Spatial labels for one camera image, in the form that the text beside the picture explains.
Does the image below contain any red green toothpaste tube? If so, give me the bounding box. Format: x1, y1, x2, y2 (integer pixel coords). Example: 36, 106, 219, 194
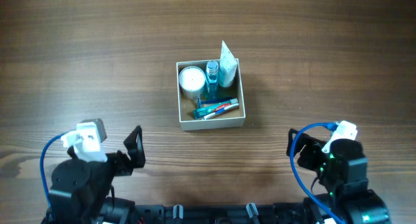
193, 99, 239, 119

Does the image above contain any blue white toothbrush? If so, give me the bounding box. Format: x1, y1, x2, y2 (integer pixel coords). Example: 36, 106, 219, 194
202, 103, 239, 120

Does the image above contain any blue disposable razor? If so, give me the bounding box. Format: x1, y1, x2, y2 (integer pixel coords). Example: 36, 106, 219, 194
197, 97, 232, 108

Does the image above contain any white round cotton swab jar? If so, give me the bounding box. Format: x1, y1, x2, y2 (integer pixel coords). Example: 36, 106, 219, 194
179, 66, 206, 99

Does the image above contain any blue mouthwash bottle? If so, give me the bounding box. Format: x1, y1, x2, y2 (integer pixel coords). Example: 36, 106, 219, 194
205, 60, 219, 100

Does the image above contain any white floral squeeze tube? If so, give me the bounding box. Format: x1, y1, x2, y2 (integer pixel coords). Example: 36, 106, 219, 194
219, 41, 238, 88

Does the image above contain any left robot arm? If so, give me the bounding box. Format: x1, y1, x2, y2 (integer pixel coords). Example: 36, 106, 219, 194
42, 125, 146, 223

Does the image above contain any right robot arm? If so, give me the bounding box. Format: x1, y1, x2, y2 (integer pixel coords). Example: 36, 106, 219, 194
294, 133, 392, 224

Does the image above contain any white square cardboard box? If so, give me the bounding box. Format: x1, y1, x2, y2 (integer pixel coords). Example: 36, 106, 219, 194
176, 58, 246, 131

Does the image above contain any right blue cable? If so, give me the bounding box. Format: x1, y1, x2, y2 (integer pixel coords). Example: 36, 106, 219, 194
289, 121, 347, 224

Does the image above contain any blue cable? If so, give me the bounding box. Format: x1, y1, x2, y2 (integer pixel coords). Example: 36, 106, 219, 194
289, 121, 347, 224
39, 132, 68, 212

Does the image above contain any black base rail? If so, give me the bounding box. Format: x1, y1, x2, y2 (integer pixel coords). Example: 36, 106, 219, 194
135, 203, 307, 224

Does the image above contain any left blue cable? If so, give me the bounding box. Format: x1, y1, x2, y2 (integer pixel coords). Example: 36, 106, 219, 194
39, 132, 68, 212

